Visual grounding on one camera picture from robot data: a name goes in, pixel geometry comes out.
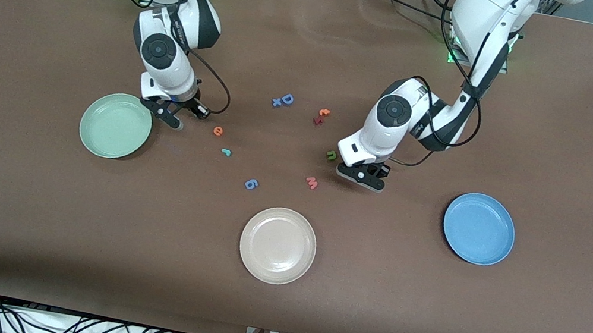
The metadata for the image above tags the pale green plate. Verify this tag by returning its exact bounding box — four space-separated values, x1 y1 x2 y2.
75 87 157 165

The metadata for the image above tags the blue plate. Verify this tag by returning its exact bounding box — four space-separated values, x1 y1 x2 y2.
437 188 522 270

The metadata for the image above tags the beige plate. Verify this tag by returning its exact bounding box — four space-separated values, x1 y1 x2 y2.
234 201 323 291

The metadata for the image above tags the brown table cover sheet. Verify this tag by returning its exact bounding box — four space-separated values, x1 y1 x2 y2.
0 0 593 333

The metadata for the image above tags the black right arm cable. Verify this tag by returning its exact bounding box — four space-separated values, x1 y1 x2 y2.
87 0 248 120

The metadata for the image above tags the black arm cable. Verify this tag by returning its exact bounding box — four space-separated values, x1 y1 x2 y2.
87 0 248 120
393 0 503 178

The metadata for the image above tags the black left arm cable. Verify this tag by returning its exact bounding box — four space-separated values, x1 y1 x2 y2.
393 0 503 178

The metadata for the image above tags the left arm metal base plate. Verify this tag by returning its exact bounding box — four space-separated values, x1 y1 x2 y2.
445 36 513 76

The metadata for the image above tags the black cable to left base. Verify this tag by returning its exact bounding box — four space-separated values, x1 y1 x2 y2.
355 0 463 28

